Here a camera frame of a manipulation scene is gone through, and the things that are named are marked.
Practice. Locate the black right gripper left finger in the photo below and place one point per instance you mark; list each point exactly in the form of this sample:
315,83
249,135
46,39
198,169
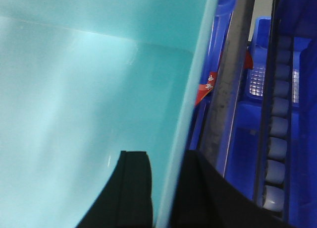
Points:
126,199

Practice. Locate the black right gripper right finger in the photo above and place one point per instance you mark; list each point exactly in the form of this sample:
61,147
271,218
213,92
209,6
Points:
204,199

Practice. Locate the light teal plastic bin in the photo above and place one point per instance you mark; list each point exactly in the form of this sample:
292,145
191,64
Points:
80,82

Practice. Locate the white roller track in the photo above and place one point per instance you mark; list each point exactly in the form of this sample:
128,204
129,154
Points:
272,179

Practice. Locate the red printed package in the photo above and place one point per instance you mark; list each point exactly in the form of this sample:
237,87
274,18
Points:
205,89

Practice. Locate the grey metal rack rail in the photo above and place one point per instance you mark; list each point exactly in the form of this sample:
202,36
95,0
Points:
216,133

